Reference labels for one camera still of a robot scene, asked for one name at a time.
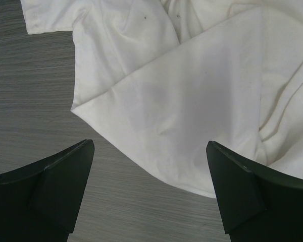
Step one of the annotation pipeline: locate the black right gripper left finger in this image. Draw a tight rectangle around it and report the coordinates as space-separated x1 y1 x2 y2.
0 140 94 241

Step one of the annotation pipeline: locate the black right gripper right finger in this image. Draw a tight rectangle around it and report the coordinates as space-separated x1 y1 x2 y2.
207 141 303 242

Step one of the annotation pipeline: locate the white t shirt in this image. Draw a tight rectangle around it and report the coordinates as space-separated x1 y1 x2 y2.
21 1 303 198

